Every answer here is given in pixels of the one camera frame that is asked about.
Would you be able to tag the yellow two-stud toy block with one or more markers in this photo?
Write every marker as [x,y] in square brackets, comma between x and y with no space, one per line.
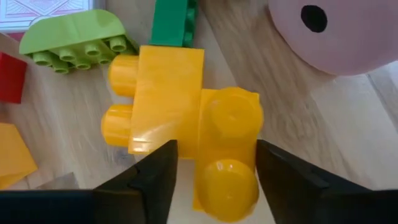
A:
[230,130]

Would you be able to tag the white playing card box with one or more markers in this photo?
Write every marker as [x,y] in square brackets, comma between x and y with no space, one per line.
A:
[37,12]

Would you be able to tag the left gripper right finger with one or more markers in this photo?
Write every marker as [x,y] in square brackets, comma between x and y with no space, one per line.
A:
[298,199]

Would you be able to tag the lime green curved block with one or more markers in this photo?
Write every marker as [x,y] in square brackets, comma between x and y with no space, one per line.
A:
[71,31]

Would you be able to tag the dark green toy block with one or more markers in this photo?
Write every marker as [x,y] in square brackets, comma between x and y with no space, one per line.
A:
[169,21]

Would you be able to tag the pink foam die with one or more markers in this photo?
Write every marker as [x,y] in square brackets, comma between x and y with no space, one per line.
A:
[357,46]

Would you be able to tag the large yellow toy block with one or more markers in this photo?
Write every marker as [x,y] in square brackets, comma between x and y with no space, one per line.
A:
[168,93]

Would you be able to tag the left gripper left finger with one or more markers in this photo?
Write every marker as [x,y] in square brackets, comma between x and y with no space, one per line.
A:
[140,199]

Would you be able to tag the red toy block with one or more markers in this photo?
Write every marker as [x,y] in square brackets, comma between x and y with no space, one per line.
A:
[12,77]

